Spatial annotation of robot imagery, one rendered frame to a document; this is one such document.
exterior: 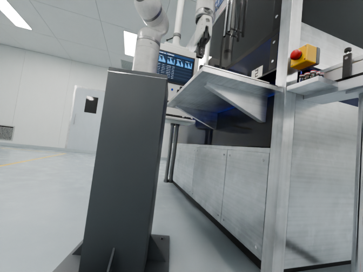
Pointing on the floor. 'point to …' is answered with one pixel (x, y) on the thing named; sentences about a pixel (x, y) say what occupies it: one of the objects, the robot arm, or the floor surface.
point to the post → (281, 141)
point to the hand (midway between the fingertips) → (200, 53)
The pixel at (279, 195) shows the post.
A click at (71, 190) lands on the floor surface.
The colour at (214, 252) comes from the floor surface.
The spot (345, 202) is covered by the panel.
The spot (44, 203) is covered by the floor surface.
